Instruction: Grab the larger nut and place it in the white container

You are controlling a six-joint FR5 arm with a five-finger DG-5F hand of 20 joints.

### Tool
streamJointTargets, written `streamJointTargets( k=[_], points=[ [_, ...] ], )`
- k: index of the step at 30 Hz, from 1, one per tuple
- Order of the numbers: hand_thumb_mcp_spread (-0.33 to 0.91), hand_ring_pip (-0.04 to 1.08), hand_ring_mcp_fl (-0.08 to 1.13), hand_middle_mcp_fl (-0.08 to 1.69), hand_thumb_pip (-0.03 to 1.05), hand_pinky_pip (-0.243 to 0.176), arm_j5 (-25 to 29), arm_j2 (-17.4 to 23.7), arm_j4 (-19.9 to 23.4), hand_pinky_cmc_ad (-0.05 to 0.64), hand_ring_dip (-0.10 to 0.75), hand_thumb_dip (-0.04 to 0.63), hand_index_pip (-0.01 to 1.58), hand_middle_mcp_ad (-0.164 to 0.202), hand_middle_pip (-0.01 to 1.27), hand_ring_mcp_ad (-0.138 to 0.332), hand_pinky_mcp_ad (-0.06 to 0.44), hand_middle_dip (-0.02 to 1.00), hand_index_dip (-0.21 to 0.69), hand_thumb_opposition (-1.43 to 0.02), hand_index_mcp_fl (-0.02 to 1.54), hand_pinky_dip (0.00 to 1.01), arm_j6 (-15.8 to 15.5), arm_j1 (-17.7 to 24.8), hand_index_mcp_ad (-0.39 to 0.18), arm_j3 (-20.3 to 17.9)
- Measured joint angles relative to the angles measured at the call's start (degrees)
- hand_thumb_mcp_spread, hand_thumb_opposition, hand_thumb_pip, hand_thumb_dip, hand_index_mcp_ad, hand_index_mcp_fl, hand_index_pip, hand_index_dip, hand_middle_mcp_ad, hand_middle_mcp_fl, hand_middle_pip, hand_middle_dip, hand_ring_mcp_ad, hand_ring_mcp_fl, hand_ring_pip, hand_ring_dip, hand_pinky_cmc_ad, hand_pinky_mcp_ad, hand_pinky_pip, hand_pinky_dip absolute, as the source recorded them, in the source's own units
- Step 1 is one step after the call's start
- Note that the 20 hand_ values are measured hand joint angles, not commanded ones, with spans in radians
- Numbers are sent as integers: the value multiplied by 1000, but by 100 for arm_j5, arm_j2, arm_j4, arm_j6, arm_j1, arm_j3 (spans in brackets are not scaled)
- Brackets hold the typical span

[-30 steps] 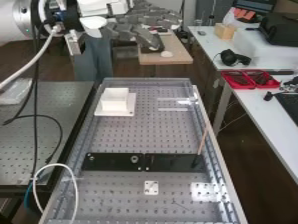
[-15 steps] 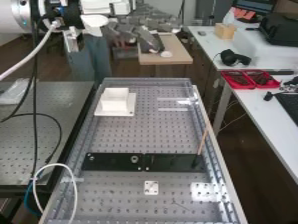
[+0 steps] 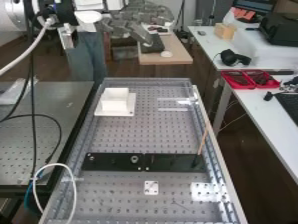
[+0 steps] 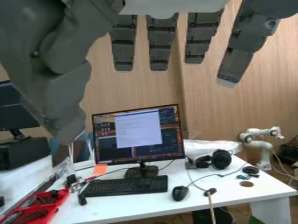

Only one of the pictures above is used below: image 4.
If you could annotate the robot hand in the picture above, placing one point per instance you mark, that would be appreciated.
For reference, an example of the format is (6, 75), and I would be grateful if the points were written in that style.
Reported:
(49, 50)

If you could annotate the thin stick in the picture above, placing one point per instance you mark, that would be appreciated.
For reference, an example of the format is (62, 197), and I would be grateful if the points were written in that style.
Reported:
(212, 210)

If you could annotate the white desk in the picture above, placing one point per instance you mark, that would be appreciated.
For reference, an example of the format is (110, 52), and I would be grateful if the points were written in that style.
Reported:
(147, 206)

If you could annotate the orange paper note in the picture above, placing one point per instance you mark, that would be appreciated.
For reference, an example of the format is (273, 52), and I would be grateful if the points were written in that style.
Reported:
(100, 169)

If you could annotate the black mouse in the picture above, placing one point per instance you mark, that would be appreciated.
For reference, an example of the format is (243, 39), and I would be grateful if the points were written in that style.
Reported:
(180, 193)

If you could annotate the black keyboard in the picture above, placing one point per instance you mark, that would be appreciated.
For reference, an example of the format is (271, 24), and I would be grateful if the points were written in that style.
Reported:
(127, 185)

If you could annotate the small black object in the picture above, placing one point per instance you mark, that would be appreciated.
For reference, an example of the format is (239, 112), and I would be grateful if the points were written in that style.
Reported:
(82, 199)

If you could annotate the small white jointed device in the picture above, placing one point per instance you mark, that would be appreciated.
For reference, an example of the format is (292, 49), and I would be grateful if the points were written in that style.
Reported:
(260, 140)

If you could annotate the black headphones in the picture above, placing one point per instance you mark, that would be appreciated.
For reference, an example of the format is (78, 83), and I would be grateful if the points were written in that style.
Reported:
(221, 158)

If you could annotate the red tray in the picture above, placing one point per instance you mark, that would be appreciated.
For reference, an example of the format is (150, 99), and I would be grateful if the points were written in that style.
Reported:
(51, 198)
(27, 216)

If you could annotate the dark computer screen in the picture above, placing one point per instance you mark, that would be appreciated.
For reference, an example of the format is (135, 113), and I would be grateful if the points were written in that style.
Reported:
(15, 110)

